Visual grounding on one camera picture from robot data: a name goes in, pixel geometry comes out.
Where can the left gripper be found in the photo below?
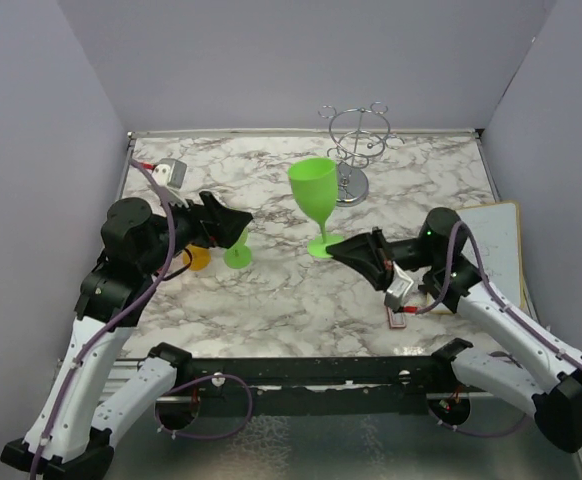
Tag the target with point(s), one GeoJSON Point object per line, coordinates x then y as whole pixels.
{"type": "Point", "coordinates": [215, 223]}

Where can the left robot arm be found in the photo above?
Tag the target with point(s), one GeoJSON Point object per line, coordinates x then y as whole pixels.
{"type": "Point", "coordinates": [77, 432]}

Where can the red white eraser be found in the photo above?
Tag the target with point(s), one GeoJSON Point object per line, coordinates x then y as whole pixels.
{"type": "Point", "coordinates": [396, 320]}

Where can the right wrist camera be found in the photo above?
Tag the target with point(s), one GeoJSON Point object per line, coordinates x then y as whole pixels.
{"type": "Point", "coordinates": [399, 289]}

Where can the green wine glass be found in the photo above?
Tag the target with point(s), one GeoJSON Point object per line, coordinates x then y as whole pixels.
{"type": "Point", "coordinates": [239, 255]}
{"type": "Point", "coordinates": [314, 187]}

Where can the orange wine glass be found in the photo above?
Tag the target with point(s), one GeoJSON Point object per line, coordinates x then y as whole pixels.
{"type": "Point", "coordinates": [196, 258]}

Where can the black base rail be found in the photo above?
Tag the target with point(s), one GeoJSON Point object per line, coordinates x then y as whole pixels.
{"type": "Point", "coordinates": [310, 386]}

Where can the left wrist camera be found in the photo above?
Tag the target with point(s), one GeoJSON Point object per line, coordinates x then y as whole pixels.
{"type": "Point", "coordinates": [169, 175]}

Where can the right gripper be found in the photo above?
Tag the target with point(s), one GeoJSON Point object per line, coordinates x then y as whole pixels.
{"type": "Point", "coordinates": [370, 253]}

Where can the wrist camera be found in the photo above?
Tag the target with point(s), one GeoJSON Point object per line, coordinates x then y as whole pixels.
{"type": "Point", "coordinates": [399, 289]}
{"type": "Point", "coordinates": [169, 175]}

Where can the small whiteboard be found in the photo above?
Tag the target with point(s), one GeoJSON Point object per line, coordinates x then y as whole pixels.
{"type": "Point", "coordinates": [496, 229]}

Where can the chrome wine glass rack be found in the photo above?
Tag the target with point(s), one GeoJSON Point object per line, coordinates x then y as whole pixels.
{"type": "Point", "coordinates": [360, 136]}

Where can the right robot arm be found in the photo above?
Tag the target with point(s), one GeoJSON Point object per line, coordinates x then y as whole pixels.
{"type": "Point", "coordinates": [546, 380]}

